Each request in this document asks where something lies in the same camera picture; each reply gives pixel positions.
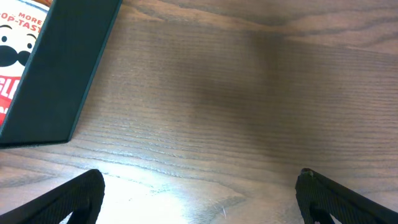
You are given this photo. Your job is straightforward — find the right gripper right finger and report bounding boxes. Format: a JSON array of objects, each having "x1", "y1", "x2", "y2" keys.
[{"x1": 295, "y1": 168, "x2": 397, "y2": 224}]

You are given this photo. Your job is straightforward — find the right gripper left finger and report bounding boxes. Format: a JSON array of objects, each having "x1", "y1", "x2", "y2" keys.
[{"x1": 1, "y1": 169, "x2": 105, "y2": 224}]

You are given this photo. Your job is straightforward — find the black gift box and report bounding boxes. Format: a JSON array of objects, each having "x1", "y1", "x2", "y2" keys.
[{"x1": 1, "y1": 0, "x2": 122, "y2": 148}]

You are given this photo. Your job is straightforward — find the red Pringles can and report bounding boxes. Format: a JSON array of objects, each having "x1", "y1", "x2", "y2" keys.
[{"x1": 0, "y1": 0, "x2": 52, "y2": 122}]

